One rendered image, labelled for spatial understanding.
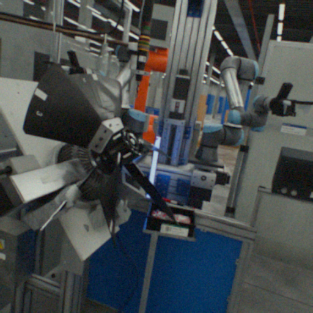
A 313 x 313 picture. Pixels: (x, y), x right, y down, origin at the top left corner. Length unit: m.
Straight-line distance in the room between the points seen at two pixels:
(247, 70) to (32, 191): 1.43
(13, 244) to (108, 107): 0.59
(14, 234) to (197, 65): 1.44
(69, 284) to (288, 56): 2.41
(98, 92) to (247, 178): 2.01
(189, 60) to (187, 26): 0.20
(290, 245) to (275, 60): 1.70
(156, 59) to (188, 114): 3.23
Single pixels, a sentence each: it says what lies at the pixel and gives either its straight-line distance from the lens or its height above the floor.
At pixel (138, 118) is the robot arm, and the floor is 1.23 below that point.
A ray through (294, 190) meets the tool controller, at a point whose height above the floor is 1.09.
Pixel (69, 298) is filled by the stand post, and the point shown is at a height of 0.59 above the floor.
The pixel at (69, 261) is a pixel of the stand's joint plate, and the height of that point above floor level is 0.75.
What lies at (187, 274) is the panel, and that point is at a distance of 1.64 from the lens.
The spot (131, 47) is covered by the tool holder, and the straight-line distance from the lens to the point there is 1.08.
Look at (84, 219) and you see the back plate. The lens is 1.08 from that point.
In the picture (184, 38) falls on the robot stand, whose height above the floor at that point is 1.76.
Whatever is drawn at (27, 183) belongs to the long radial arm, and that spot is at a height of 1.12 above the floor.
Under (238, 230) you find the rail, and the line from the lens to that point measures 1.46.
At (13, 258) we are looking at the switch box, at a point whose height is 0.75.
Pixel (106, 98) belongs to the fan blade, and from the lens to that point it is 1.14.
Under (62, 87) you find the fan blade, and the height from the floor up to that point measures 1.37.
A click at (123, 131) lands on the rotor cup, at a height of 1.26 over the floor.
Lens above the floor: 1.39
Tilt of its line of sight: 12 degrees down
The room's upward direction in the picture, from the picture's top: 9 degrees clockwise
